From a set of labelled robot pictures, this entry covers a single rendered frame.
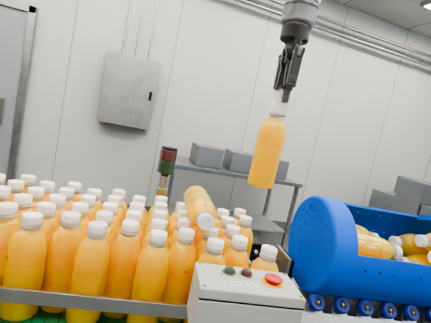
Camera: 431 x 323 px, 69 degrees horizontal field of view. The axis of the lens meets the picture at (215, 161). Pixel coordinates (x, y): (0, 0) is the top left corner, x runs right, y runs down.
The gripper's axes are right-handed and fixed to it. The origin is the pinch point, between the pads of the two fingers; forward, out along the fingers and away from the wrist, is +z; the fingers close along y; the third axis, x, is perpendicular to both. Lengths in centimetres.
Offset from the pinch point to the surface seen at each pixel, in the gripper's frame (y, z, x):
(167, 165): 33, 27, 27
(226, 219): 1.9, 34.9, 7.7
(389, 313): -10, 51, -41
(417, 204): 259, 60, -287
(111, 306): -21, 50, 33
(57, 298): -21, 50, 44
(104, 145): 313, 61, 105
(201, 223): -13.8, 31.8, 16.9
